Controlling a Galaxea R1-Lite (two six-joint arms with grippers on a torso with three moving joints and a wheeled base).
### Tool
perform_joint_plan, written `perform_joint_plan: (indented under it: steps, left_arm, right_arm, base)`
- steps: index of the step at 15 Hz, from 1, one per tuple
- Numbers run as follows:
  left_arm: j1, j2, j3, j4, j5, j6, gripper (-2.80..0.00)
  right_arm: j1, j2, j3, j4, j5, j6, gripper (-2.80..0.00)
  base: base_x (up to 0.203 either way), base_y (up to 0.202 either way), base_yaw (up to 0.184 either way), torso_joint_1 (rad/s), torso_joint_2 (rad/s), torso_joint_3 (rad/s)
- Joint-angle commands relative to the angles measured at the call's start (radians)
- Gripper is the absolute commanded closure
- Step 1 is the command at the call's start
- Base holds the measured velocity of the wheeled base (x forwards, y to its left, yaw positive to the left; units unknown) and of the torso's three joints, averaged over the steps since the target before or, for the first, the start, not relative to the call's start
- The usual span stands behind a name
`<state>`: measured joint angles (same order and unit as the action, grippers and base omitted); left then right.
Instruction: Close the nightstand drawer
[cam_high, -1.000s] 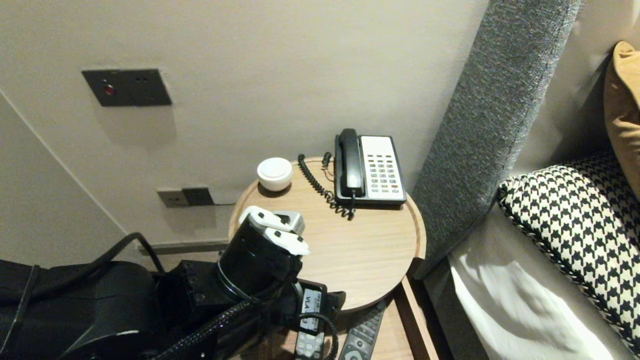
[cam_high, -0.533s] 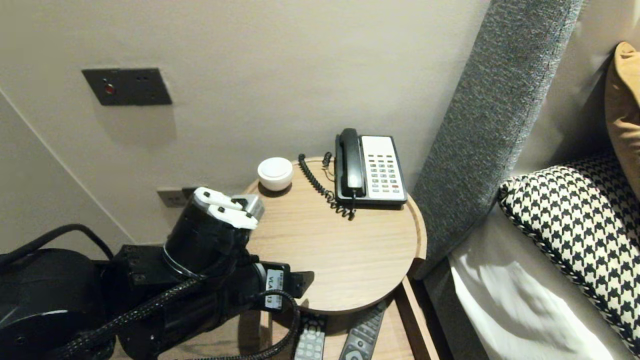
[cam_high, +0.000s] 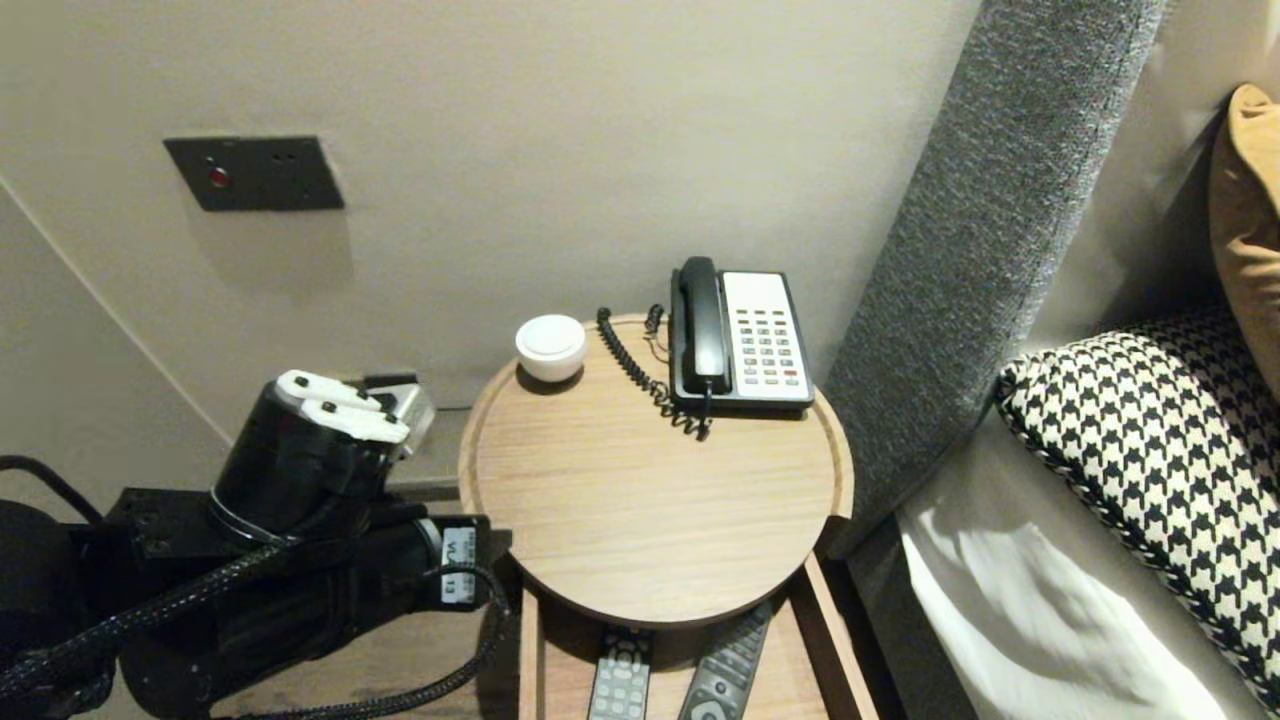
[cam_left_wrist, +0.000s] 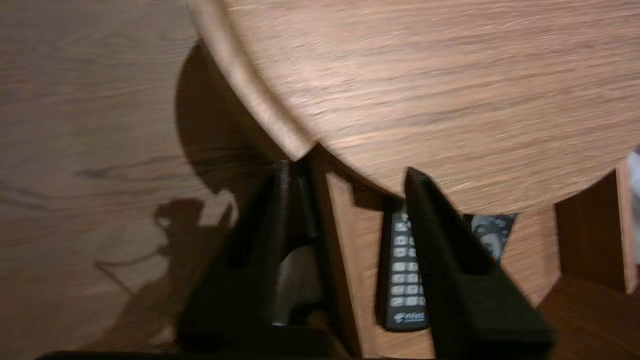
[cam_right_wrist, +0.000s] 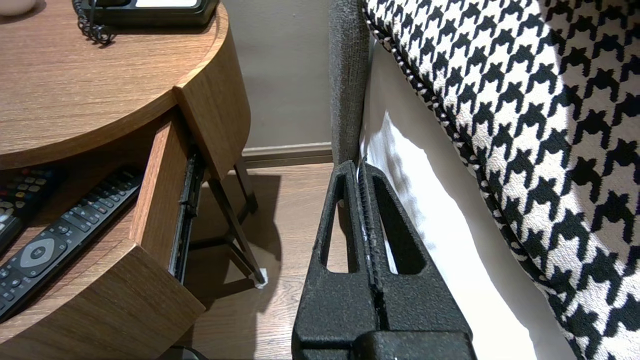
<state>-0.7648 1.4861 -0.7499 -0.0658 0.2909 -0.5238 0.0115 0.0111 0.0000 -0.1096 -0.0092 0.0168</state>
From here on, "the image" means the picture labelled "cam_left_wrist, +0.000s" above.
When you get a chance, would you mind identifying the black remote with coloured buttons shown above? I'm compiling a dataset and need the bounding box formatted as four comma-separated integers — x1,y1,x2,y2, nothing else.
375,197,432,333

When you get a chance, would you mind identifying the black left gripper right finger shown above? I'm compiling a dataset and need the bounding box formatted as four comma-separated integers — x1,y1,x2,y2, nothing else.
404,167,554,360

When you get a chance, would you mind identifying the wooden nightstand drawer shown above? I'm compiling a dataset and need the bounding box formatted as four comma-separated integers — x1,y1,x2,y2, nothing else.
300,144,640,360

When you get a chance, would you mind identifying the round wooden nightstand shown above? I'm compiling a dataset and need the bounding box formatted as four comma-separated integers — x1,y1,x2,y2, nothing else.
189,0,640,217

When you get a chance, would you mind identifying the slim black remote control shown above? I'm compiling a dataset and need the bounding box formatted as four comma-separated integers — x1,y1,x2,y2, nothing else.
465,212,517,266

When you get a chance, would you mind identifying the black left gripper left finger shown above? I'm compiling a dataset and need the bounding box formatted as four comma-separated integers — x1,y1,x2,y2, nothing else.
176,160,333,353

